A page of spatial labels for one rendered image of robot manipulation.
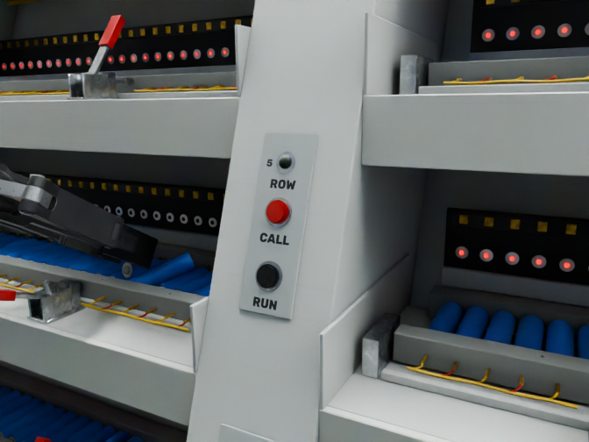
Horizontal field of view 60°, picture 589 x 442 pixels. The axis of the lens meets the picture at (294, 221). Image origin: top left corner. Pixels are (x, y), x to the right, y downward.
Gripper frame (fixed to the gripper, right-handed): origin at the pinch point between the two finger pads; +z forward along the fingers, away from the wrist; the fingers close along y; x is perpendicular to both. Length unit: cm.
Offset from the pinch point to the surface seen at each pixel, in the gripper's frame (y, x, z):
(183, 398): -13.7, 10.8, -2.1
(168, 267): -3.0, 0.7, 5.0
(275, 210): -19.7, -2.7, -6.1
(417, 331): -28.2, 2.5, 3.0
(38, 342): 2.1, 9.9, -2.5
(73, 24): 31.2, -33.4, 9.2
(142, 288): -4.2, 3.6, 1.0
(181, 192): 1.7, -8.4, 9.3
